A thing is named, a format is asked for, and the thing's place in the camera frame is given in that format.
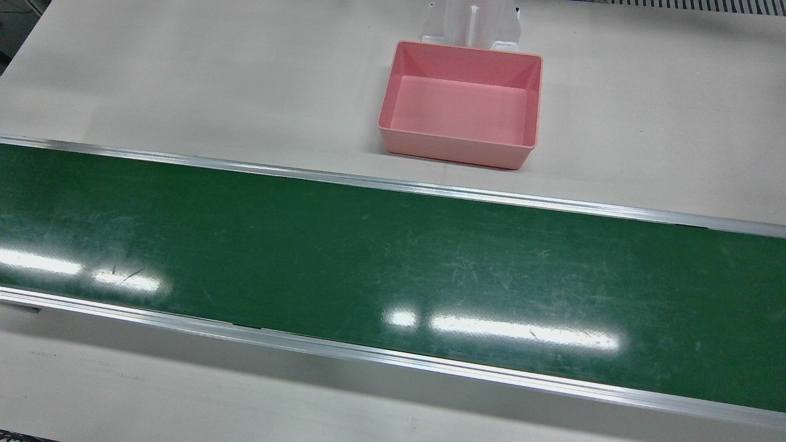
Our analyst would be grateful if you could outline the aluminium conveyor rail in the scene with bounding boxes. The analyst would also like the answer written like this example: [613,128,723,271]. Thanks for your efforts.
[0,135,786,239]
[0,287,786,430]

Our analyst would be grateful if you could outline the pink plastic box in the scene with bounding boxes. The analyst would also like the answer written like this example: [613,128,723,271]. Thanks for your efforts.
[377,41,544,171]

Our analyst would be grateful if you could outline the black ribbed vent grille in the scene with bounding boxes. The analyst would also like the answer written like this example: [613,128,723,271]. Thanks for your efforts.
[583,0,786,14]

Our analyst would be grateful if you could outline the white metal bracket stand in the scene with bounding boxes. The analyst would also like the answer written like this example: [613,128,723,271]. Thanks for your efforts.
[421,0,523,51]

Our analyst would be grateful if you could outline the green conveyor belt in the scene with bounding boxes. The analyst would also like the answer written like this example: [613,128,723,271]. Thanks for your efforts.
[0,143,786,413]

